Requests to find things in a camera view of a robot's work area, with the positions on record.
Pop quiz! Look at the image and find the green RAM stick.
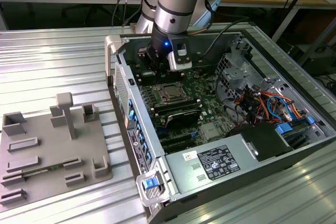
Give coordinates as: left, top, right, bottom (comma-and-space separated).
22, 163, 65, 176

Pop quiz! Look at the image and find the silver green CPU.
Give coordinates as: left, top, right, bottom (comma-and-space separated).
164, 86, 182, 99

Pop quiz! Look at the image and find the black RAM slot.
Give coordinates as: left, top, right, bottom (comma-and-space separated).
153, 99, 200, 111
155, 103, 202, 116

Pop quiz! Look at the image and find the black graphics card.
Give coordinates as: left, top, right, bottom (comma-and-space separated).
165, 110, 202, 130

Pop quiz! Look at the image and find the grey power supply unit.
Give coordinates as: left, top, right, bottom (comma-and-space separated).
164, 133, 259, 196

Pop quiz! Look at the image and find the black plastic shroud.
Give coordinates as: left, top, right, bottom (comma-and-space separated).
227, 123, 293, 162

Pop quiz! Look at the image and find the blue disk carrier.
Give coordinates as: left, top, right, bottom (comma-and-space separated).
275, 122, 294, 135

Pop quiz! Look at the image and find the metal socket cover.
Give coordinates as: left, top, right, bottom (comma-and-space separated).
156, 82, 190, 104

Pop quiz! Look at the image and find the silver drive cage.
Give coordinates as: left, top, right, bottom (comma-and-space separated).
215, 52, 263, 104

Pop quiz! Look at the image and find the grey parts rack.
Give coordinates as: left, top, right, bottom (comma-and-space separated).
0, 92, 114, 206

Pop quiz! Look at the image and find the blue case latch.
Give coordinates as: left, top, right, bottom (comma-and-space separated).
141, 179, 156, 190

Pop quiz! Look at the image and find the open grey PC case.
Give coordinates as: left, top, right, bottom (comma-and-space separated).
104, 28, 336, 223

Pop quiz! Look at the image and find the green motherboard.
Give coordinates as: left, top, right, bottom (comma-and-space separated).
133, 61, 237, 154

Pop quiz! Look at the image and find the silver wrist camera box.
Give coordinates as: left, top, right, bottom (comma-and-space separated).
167, 36, 193, 72

